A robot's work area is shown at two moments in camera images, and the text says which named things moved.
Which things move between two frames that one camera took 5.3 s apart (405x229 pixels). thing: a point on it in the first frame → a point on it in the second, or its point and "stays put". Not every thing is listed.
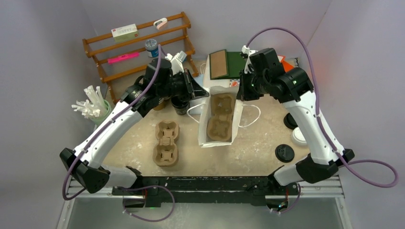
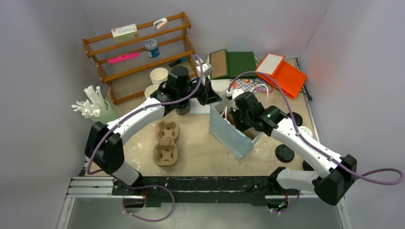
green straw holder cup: (106, 113) stays put
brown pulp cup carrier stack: (165, 152) stays put
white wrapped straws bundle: (96, 102) stays put
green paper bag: (235, 63) stays put
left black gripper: (196, 91) → (208, 96)
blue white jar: (152, 47) stays put
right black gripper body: (254, 86) → (242, 121)
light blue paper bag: (203, 138) → (222, 125)
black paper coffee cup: (180, 103) stays put
